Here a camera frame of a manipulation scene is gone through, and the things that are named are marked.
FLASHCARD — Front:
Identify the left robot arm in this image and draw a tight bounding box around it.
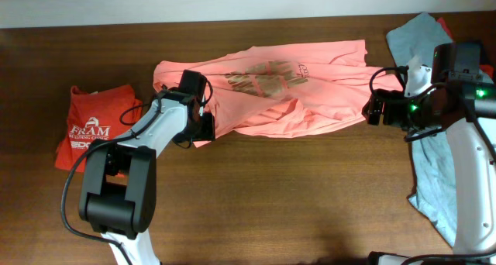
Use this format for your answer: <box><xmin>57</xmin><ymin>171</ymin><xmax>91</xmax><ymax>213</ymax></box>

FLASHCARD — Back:
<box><xmin>79</xmin><ymin>70</ymin><xmax>215</xmax><ymax>264</ymax></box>

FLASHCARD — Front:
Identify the grey t-shirt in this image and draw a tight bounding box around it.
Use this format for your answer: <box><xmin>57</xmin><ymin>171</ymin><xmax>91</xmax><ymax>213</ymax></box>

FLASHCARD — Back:
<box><xmin>385</xmin><ymin>12</ymin><xmax>496</xmax><ymax>247</ymax></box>

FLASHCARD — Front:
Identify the salmon pink printed t-shirt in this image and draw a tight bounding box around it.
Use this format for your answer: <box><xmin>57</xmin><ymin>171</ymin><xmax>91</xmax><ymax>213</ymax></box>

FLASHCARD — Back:
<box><xmin>153</xmin><ymin>40</ymin><xmax>401</xmax><ymax>138</ymax></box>

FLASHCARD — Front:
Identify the red garment in pile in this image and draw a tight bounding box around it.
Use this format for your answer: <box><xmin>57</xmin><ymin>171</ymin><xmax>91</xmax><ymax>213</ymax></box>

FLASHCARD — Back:
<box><xmin>436</xmin><ymin>18</ymin><xmax>495</xmax><ymax>80</ymax></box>

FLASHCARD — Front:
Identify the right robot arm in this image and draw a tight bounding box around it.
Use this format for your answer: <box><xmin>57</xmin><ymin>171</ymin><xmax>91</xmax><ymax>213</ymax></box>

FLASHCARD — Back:
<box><xmin>362</xmin><ymin>42</ymin><xmax>495</xmax><ymax>264</ymax></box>

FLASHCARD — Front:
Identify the folded red printed t-shirt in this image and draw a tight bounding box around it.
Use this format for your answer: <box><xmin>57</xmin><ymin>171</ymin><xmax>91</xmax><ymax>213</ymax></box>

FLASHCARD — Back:
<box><xmin>55</xmin><ymin>85</ymin><xmax>141</xmax><ymax>170</ymax></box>

